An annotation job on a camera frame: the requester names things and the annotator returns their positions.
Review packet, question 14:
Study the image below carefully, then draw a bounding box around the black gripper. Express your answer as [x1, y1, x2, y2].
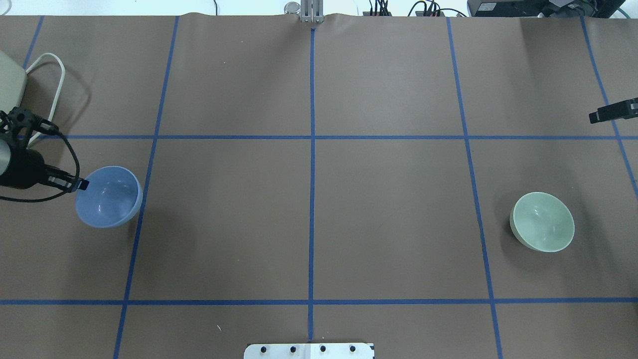
[0, 148, 90, 192]

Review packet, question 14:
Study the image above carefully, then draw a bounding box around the blue bowl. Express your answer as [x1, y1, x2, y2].
[75, 166, 142, 228]

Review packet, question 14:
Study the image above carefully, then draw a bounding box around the cream toaster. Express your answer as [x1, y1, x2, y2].
[0, 51, 27, 114]

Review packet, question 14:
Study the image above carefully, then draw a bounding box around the green bowl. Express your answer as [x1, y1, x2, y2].
[509, 191, 576, 253]

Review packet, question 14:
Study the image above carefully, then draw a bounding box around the aluminium frame post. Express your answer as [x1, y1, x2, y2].
[299, 0, 325, 23]

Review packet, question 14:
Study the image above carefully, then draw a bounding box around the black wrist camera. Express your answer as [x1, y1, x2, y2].
[0, 107, 61, 138]

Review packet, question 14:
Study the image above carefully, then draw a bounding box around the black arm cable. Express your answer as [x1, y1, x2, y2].
[0, 131, 81, 203]

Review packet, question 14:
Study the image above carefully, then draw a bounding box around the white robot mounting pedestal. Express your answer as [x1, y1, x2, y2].
[243, 343, 375, 359]

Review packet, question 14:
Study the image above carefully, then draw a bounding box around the small metal cup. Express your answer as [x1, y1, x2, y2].
[284, 1, 302, 14]

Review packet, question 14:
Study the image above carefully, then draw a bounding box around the white toaster power cable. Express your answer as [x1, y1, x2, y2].
[24, 53, 66, 145]

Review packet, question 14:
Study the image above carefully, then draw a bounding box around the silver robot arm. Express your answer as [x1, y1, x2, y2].
[0, 138, 90, 192]

